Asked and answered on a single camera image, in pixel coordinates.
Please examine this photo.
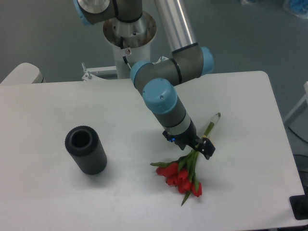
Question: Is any black ribbed cylindrical vase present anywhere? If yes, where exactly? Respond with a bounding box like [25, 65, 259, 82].
[64, 126, 107, 175]

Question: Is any red tulip bouquet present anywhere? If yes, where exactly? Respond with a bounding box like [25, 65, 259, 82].
[150, 112, 221, 205]

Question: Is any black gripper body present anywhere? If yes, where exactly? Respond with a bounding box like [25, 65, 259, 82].
[162, 120, 199, 150]

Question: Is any white furniture at right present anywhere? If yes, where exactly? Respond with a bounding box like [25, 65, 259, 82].
[283, 82, 308, 127]

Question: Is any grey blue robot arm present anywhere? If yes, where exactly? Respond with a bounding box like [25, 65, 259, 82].
[74, 0, 215, 159]

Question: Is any white metal base frame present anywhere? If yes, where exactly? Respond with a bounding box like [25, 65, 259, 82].
[81, 56, 170, 81]

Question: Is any blue plastic bag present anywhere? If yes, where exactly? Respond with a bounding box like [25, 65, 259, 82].
[283, 0, 308, 19]

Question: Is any black device at table edge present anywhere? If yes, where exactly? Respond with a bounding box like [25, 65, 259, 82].
[289, 195, 308, 220]

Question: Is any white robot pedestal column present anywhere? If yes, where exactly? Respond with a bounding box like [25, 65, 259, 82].
[103, 12, 157, 79]

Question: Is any white rounded chair part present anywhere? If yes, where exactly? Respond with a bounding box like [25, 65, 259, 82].
[0, 63, 46, 85]

